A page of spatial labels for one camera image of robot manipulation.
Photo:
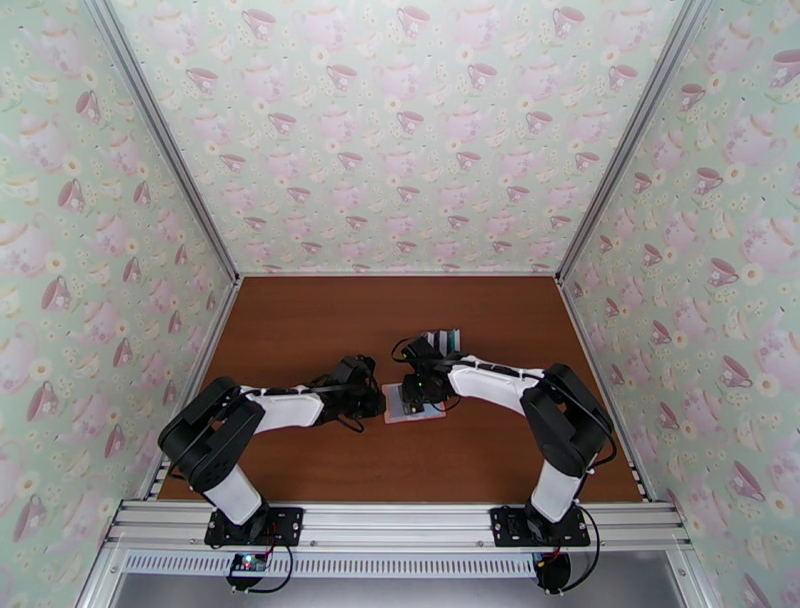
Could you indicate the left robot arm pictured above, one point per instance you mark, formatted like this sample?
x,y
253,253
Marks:
x,y
206,437

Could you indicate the black round controller box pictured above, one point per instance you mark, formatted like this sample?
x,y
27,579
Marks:
x,y
553,572

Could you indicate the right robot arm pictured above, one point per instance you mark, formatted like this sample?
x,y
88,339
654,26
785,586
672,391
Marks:
x,y
562,425

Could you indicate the aluminium base beam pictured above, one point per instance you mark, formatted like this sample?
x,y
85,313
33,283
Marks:
x,y
400,525

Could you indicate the green circuit board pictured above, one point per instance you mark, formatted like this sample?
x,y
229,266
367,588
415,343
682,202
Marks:
x,y
247,564

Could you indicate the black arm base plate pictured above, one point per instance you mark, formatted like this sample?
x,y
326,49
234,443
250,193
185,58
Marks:
x,y
287,525
506,528

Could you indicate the aluminium front frame post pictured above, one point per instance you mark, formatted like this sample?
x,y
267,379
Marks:
x,y
100,581
690,581

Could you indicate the aluminium frame corner post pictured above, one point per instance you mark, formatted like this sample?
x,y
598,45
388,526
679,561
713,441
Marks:
x,y
165,140
628,137

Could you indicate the aluminium floor side rail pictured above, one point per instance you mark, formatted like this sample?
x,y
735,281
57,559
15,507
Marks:
x,y
581,325
219,325

